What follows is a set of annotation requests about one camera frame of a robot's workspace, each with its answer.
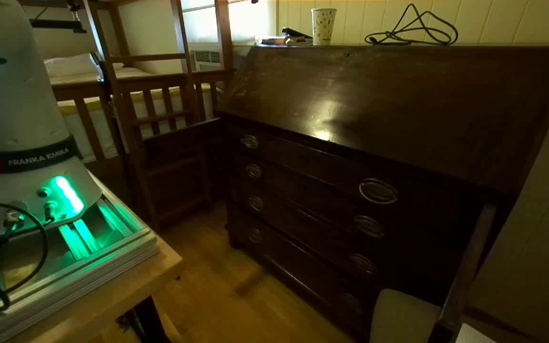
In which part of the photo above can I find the wooden bunk bed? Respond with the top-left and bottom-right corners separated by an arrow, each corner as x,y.
17,0 -> 237,230

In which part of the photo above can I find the stack of books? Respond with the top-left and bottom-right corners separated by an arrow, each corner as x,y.
256,27 -> 314,47

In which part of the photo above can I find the window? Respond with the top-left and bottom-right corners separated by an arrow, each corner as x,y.
181,0 -> 278,44

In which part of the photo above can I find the spotted paper cup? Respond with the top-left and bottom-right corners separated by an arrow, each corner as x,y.
311,7 -> 338,46

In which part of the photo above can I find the desk drawer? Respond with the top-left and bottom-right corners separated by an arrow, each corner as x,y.
228,215 -> 392,336
228,119 -> 487,229
229,151 -> 470,270
228,183 -> 447,308

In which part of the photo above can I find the window air conditioner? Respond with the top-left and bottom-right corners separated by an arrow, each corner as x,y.
191,49 -> 223,71

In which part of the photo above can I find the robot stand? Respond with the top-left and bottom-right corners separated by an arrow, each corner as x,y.
0,172 -> 184,343

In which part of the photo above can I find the dark wooden slant-front desk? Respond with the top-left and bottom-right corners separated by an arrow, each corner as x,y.
217,43 -> 549,343

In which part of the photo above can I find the white pillow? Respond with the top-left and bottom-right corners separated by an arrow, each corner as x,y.
44,53 -> 125,79

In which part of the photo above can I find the slanted desk lid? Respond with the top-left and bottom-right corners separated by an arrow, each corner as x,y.
217,44 -> 549,197

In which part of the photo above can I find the chair with pale seat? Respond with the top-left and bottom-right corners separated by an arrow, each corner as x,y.
369,288 -> 443,343

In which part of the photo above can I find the tangled black cable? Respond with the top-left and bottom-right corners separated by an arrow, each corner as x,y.
364,3 -> 459,47

